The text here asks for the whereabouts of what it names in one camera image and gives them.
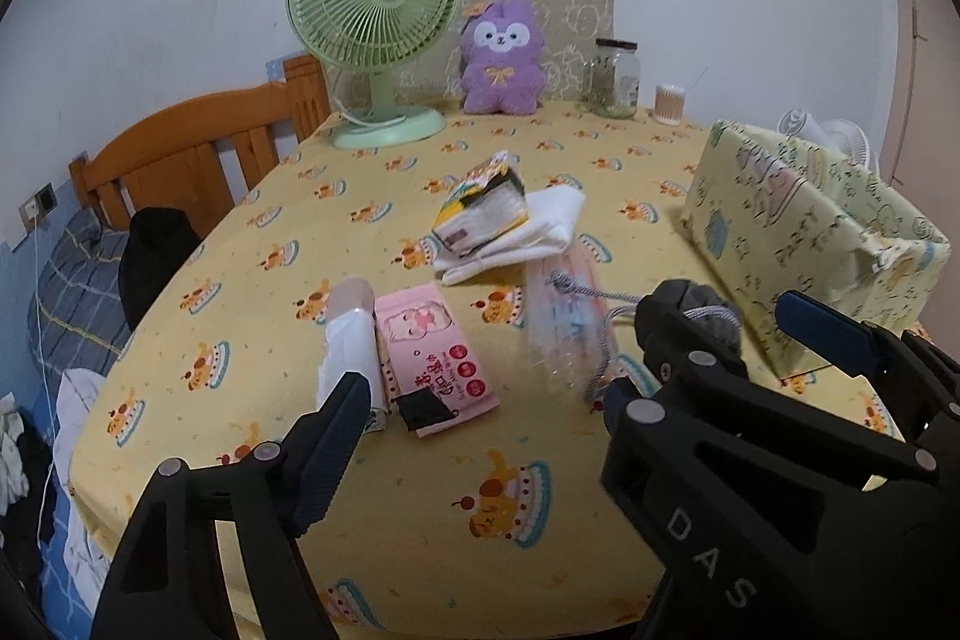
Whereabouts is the patterned fabric storage box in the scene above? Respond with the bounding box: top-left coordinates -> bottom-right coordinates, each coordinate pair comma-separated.
679,119 -> 952,380

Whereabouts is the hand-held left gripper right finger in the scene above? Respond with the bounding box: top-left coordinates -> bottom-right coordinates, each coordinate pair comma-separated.
603,377 -> 640,420

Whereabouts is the dark clothes pile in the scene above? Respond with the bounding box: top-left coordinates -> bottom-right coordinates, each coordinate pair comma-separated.
0,391 -> 55,537

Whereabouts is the yellow tissue pack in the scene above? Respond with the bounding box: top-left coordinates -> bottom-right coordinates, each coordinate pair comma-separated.
430,152 -> 530,256

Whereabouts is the pink wet wipes pack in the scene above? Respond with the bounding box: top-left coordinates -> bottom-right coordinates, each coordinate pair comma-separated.
373,283 -> 502,439

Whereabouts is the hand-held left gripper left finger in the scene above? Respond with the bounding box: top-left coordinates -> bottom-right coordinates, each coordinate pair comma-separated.
96,374 -> 374,640

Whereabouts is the glass jar with black lid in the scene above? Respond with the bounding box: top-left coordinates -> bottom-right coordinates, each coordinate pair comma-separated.
580,38 -> 643,121

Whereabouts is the green table fan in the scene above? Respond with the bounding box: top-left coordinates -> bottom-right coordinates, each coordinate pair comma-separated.
287,0 -> 463,151

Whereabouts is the wall socket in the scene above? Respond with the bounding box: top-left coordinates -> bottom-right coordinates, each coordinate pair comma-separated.
18,182 -> 58,233

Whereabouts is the wooden bed headboard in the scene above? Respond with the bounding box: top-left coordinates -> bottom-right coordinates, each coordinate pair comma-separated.
70,53 -> 332,236

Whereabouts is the white garment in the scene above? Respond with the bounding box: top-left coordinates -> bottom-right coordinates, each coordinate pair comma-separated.
55,367 -> 107,582

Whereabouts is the patterned cardboard panel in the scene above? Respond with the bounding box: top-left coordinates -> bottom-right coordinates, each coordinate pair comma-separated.
456,0 -> 617,103

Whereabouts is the cotton swab container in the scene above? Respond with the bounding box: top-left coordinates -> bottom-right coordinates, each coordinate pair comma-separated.
653,83 -> 686,126

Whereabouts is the beige door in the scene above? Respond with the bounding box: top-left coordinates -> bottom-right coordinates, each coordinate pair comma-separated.
880,0 -> 960,200

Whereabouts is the purple plush toy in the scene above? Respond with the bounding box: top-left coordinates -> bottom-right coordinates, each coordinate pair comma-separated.
459,0 -> 549,116

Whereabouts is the yellow printed tablecloth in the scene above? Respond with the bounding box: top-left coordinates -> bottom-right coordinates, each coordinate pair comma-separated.
67,100 -> 960,640

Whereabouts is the white standing fan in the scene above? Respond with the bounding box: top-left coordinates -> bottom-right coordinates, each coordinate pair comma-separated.
776,107 -> 883,178

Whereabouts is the black cloth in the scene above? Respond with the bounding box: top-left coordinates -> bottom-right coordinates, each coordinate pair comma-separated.
120,206 -> 204,331

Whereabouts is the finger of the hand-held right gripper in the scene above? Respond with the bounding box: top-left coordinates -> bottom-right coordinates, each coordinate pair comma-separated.
600,278 -> 943,640
776,290 -> 960,455

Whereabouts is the blue plaid pillow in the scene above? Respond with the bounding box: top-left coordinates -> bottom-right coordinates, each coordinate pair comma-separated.
26,209 -> 134,378

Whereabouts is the clear plastic pouch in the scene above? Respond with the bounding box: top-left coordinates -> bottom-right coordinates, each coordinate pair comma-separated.
523,250 -> 625,402

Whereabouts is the white towel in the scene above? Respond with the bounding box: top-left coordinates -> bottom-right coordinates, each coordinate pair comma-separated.
435,185 -> 587,287

